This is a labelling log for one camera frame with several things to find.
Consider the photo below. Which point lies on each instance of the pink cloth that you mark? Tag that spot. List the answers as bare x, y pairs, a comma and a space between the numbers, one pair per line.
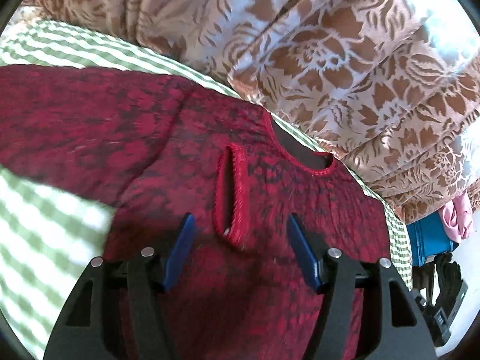
457, 218

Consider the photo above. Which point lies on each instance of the green white checkered bedsheet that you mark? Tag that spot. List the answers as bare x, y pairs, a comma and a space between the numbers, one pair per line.
47, 235

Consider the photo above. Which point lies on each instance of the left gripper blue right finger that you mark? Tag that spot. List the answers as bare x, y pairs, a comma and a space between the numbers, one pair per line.
308, 261

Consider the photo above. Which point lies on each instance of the red black knitted garment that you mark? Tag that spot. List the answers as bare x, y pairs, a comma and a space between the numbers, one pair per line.
157, 147

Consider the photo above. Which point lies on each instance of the brown floral patterned curtain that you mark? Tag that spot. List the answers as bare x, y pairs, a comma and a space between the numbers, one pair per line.
391, 87

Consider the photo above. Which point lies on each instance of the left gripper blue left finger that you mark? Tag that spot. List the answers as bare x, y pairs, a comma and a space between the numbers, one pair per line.
177, 250

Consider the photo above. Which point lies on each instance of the blue cloth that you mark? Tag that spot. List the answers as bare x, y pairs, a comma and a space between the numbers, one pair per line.
428, 238

